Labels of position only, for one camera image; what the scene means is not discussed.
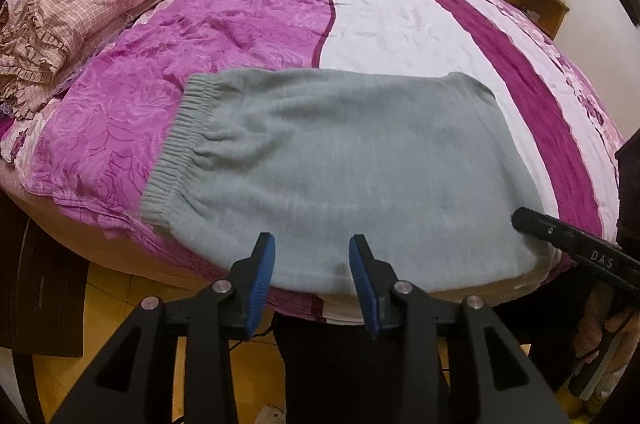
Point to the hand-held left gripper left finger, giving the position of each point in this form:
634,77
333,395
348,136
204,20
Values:
260,286

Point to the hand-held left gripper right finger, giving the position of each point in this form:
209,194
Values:
365,289

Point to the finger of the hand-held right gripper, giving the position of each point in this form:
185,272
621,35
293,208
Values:
542,226

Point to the grey knit pants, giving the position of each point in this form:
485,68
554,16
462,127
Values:
350,164

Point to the person's right hand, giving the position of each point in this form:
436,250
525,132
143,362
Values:
595,324

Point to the person's legs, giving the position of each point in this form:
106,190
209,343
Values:
310,369

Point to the white paper scrap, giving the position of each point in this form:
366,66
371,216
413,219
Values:
270,416

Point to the dark wooden nightstand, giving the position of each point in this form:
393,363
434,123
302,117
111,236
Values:
40,284

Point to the purple striped floral blanket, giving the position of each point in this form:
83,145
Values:
400,19

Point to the pink checked pillow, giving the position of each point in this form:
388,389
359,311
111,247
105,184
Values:
85,9

